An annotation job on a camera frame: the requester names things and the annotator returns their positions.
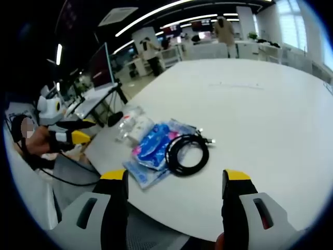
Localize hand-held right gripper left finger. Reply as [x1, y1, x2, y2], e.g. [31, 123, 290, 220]
[48, 168, 130, 250]

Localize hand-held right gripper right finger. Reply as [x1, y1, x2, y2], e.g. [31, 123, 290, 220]
[221, 168, 302, 250]

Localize clear blue plastic bag item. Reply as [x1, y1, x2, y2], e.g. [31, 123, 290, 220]
[122, 118, 199, 191]

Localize white tissue pack item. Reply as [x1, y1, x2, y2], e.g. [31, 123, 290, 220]
[130, 116, 155, 143]

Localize black cable item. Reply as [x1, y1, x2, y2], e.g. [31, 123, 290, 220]
[165, 134, 216, 178]

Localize blue pink packet item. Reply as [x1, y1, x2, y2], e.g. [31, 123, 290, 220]
[132, 123, 183, 170]

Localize person's left hand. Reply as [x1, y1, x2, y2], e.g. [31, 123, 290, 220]
[24, 127, 53, 156]

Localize person's right hand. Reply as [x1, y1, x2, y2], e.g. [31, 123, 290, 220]
[215, 232, 226, 250]

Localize white office desk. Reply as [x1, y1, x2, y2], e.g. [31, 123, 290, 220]
[66, 82, 129, 128]

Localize computer monitor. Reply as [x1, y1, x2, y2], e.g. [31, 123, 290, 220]
[87, 42, 118, 90]

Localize white table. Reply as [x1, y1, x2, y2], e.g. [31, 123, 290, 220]
[84, 58, 333, 243]

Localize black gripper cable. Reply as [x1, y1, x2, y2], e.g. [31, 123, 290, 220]
[39, 149, 103, 186]

